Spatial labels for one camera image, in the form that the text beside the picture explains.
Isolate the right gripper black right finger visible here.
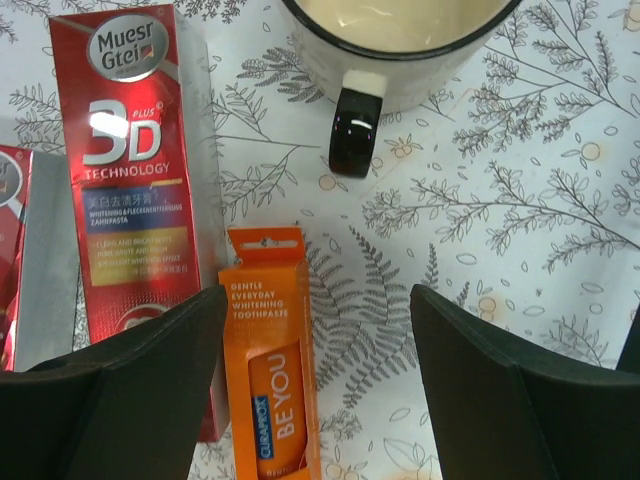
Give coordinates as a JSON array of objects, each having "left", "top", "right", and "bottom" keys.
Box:
[{"left": 410, "top": 285, "right": 639, "bottom": 479}]

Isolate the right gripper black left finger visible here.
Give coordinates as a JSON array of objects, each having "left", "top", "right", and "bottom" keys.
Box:
[{"left": 1, "top": 286, "right": 227, "bottom": 479}]

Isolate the red 3D toothpaste box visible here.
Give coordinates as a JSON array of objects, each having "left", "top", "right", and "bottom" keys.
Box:
[
  {"left": 1, "top": 145, "right": 79, "bottom": 372},
  {"left": 48, "top": 3, "right": 231, "bottom": 444}
]

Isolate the orange toothpaste box top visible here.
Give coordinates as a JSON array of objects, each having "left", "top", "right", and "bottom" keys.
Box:
[{"left": 219, "top": 226, "right": 322, "bottom": 480}]

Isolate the floral table mat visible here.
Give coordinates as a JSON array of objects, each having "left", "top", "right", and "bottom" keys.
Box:
[{"left": 0, "top": 0, "right": 640, "bottom": 480}]

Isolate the cream mug black handle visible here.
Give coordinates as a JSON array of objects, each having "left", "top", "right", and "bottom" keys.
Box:
[{"left": 279, "top": 0, "right": 524, "bottom": 180}]

